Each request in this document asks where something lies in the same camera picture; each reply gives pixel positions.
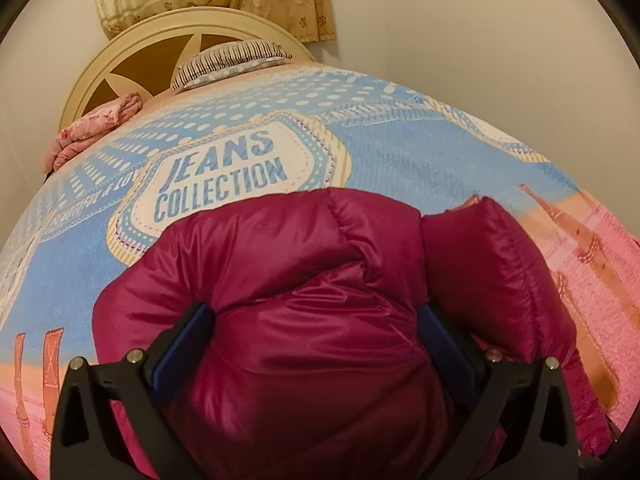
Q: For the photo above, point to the cream wooden headboard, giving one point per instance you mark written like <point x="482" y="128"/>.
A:
<point x="150" y="55"/>

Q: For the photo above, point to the pink floral folded quilt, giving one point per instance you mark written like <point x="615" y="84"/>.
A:
<point x="95" y="125"/>

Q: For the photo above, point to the magenta puffer jacket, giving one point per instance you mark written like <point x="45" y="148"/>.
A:
<point x="320" y="350"/>

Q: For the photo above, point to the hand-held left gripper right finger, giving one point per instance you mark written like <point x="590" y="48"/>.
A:
<point x="445" y="345"/>

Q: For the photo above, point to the blue and pink printed blanket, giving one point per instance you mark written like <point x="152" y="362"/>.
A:
<point x="380" y="130"/>

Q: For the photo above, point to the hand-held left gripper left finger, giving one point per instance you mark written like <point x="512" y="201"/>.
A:
<point x="180" y="345"/>

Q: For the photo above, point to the striped pillow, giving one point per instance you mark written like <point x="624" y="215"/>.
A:
<point x="227" y="62"/>

